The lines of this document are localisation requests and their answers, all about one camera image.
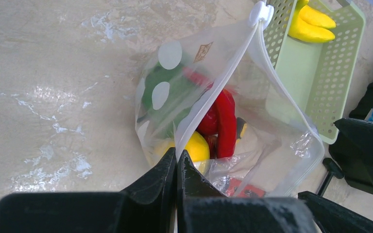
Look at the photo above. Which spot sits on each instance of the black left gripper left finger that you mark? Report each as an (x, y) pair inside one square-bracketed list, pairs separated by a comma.
[(145, 206)]

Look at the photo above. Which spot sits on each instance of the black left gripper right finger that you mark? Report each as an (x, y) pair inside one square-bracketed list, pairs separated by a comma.
[(204, 209)]

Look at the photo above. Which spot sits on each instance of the light green plastic basket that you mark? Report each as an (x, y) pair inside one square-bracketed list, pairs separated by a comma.
[(317, 76)]

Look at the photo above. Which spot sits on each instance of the yellow black screwdriver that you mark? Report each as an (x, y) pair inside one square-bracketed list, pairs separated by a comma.
[(241, 128)]

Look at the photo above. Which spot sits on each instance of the red chili pepper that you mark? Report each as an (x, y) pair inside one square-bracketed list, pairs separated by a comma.
[(222, 145)]

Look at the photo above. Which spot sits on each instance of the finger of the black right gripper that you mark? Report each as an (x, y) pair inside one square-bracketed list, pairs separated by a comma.
[(334, 218), (353, 151)]

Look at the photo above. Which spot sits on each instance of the black hammer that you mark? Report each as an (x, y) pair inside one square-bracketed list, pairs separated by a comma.
[(333, 170)]

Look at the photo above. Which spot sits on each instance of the red handled adjustable wrench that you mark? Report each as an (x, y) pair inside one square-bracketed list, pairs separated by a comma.
[(249, 191)]

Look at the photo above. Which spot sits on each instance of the clear dotted zip top bag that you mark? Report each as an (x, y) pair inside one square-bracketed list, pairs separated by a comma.
[(280, 146)]

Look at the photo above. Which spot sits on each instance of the yellow banana bunch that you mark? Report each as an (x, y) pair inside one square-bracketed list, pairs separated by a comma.
[(310, 25)]

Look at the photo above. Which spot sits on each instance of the green bell pepper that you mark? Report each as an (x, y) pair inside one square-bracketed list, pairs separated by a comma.
[(161, 101)]

